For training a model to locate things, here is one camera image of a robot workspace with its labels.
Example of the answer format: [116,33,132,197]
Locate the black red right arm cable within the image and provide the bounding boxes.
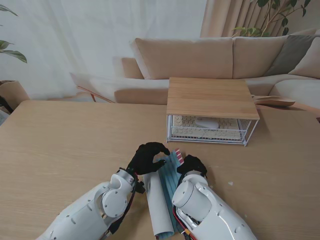
[174,207,198,237]

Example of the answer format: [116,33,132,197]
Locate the broad-leaf green plant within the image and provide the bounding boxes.
[0,4,28,64]

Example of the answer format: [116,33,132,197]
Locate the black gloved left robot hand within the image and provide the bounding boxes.
[126,141,172,176]

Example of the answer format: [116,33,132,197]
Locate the grey sofa cushion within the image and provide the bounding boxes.
[266,34,316,77]

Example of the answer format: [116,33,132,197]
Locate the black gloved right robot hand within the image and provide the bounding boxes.
[176,154,208,181]

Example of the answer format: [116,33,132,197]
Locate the tall green leafy plant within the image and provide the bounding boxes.
[232,0,312,38]

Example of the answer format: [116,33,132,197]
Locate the white computer mouse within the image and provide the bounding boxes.
[194,117,220,130]

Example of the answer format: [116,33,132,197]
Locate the cream round-key keyboard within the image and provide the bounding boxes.
[173,114,240,140]

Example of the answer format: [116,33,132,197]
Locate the beige pleated curtain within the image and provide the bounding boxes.
[199,0,320,39]

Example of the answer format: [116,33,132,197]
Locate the white sheer curtain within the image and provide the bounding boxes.
[0,0,208,101]

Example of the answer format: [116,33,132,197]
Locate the black red left arm cable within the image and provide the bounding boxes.
[104,172,141,236]

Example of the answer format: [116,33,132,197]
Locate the blue striped mouse pad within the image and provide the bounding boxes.
[142,147,187,238]

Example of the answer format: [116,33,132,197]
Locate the beige sectional sofa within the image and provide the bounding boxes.
[113,28,320,111]

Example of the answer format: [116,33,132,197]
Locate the cream sofa cushion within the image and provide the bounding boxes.
[288,37,320,80]

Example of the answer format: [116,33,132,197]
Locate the white lounge chair wooden legs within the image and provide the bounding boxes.
[69,71,118,104]

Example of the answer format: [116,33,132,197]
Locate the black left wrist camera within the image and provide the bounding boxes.
[134,180,146,194]

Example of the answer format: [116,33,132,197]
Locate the shallow wooden tray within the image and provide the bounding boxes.
[251,94,296,108]

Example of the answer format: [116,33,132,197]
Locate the black red arm cable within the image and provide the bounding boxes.
[174,207,198,237]
[104,172,141,236]

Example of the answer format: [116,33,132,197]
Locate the beige woven planter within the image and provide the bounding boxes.
[0,79,31,106]

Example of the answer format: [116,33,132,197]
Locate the wood top wire organizer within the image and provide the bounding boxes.
[166,76,261,148]

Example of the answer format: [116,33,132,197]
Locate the black stand piece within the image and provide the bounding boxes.
[0,96,14,115]

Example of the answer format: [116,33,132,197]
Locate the white wire drawer basket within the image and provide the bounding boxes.
[167,113,252,146]

